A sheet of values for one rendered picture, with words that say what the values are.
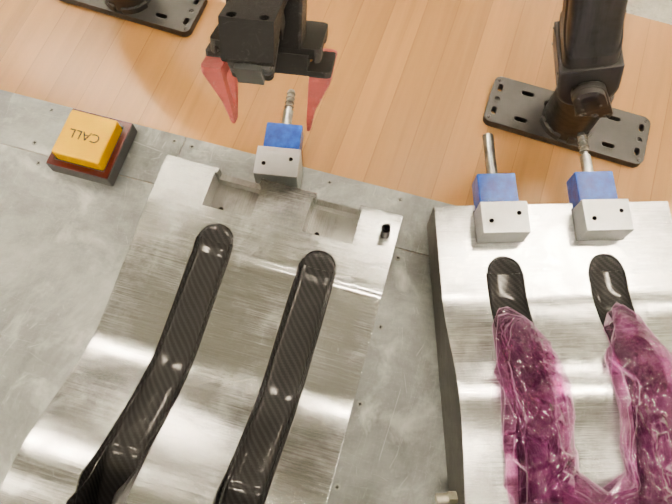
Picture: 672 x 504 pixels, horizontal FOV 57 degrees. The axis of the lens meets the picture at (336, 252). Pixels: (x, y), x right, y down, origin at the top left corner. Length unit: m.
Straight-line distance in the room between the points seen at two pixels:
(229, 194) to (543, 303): 0.35
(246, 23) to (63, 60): 0.45
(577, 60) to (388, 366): 0.37
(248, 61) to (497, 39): 0.46
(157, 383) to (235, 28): 0.33
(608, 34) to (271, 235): 0.38
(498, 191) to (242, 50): 0.33
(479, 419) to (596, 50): 0.37
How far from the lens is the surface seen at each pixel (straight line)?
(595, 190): 0.73
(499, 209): 0.67
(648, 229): 0.75
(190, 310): 0.63
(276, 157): 0.71
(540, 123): 0.82
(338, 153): 0.77
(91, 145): 0.78
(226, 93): 0.62
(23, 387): 0.76
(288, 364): 0.60
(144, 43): 0.90
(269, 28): 0.50
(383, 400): 0.68
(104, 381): 0.62
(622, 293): 0.71
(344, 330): 0.60
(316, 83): 0.59
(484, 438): 0.60
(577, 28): 0.66
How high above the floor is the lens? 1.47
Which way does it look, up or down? 70 degrees down
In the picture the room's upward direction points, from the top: 1 degrees clockwise
